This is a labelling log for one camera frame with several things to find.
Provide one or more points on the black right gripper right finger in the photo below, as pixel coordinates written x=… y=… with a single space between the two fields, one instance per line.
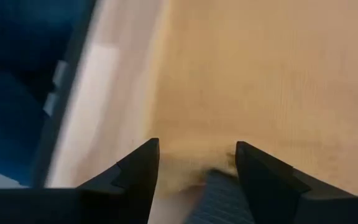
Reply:
x=269 y=186

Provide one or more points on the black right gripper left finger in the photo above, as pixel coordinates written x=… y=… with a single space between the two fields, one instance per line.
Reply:
x=129 y=186

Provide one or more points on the grey waffle towel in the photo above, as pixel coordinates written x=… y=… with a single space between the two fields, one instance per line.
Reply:
x=221 y=202

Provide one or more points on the person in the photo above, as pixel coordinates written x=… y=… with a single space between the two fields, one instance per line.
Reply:
x=14 y=93

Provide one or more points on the black metal table frame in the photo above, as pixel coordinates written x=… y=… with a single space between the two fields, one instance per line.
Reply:
x=64 y=93

